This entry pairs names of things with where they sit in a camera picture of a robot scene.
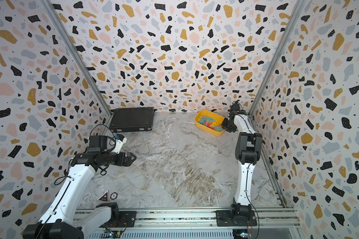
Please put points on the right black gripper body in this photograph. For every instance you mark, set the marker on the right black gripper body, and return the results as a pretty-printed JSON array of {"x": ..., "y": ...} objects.
[{"x": 227, "y": 126}]

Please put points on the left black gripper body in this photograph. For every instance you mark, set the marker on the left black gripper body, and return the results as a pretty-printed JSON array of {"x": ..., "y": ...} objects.
[{"x": 120, "y": 159}]

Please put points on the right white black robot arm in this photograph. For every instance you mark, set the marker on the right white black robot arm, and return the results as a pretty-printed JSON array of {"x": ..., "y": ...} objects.
[{"x": 247, "y": 153}]

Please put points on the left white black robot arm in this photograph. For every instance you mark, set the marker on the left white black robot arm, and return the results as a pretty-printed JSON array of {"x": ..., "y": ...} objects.
[{"x": 58, "y": 221}]

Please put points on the round black sticker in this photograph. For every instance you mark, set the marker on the round black sticker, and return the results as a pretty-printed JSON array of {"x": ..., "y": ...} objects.
[{"x": 114, "y": 196}]

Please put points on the black flat case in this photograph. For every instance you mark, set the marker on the black flat case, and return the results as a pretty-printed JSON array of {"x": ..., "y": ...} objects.
[{"x": 132, "y": 119}]

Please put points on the triangular warning sticker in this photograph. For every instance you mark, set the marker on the triangular warning sticker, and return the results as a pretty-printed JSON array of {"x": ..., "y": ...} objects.
[{"x": 104, "y": 197}]

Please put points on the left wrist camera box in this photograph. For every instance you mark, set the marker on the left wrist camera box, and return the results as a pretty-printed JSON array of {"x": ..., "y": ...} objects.
[{"x": 120, "y": 140}]

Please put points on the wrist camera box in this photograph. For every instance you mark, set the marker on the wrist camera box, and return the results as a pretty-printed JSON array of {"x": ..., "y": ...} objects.
[
  {"x": 120, "y": 140},
  {"x": 235, "y": 107}
]

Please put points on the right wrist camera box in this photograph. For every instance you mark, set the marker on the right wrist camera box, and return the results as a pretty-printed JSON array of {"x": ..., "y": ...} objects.
[{"x": 235, "y": 107}]

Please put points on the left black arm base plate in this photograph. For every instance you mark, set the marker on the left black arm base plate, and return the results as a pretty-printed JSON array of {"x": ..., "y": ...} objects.
[{"x": 125, "y": 219}]

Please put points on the right aluminium corner post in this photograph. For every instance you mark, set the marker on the right aluminium corner post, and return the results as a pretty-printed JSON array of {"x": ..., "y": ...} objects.
[{"x": 277, "y": 55}]

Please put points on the aluminium corner post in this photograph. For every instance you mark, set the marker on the aluminium corner post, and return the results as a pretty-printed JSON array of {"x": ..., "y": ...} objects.
[
  {"x": 53, "y": 16},
  {"x": 277, "y": 55}
]

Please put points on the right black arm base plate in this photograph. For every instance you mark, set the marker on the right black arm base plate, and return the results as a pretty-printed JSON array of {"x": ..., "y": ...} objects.
[{"x": 224, "y": 218}]

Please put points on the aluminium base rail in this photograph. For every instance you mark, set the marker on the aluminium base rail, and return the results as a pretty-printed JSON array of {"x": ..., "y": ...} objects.
[{"x": 203, "y": 223}]

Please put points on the left aluminium corner post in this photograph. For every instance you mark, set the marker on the left aluminium corner post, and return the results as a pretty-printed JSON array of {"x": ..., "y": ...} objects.
[{"x": 53, "y": 16}]

